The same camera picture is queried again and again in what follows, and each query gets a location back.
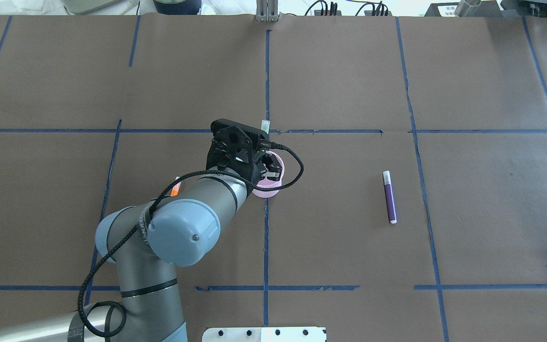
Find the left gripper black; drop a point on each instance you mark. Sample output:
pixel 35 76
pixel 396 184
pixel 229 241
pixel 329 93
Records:
pixel 256 178

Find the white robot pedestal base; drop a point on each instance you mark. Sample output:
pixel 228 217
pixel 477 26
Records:
pixel 266 334

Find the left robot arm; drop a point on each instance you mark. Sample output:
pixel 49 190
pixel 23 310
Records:
pixel 148 242

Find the steel cup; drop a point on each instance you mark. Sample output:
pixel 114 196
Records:
pixel 467 8

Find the pink mesh pen holder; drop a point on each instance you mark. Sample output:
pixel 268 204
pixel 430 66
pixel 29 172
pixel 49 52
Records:
pixel 271 183

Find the orange highlighter pen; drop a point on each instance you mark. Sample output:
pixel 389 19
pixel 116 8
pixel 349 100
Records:
pixel 175 190

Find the purple highlighter pen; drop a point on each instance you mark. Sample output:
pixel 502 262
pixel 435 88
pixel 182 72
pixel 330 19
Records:
pixel 390 198

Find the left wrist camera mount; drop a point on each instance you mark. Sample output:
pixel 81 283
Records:
pixel 233 135

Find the aluminium frame post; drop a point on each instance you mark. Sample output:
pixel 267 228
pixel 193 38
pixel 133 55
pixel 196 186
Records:
pixel 267 11

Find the green highlighter pen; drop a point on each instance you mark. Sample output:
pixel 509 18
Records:
pixel 266 126

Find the blue pot with lid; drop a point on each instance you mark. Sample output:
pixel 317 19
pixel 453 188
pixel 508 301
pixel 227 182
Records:
pixel 178 7

